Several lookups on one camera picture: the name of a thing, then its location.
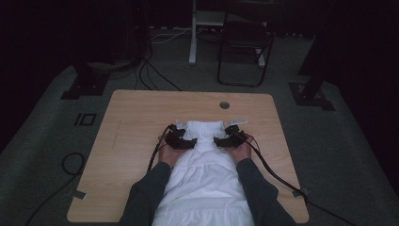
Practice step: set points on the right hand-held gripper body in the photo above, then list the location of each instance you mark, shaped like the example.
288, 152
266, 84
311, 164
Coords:
236, 136

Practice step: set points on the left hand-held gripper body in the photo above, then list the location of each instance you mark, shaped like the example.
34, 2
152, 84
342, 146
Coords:
174, 136

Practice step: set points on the white skirt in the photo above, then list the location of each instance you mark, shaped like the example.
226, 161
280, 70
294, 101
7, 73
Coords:
204, 175

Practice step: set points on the person's right hand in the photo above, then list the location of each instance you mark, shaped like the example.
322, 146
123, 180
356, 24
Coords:
242, 153

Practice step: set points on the person's left hand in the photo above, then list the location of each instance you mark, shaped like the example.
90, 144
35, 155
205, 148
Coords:
169, 155

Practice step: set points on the grey table grommet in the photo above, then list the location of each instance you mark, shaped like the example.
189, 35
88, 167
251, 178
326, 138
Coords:
224, 105

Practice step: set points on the grey tape piece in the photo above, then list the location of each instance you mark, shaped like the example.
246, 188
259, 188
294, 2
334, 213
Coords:
298, 192
80, 194

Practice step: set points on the black stand with square base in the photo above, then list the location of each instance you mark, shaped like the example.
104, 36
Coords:
310, 95
86, 83

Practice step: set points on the white metal stand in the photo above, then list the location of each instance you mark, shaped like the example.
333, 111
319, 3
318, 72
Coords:
193, 47

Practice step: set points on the black folding chair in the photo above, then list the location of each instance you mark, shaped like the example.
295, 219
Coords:
246, 37

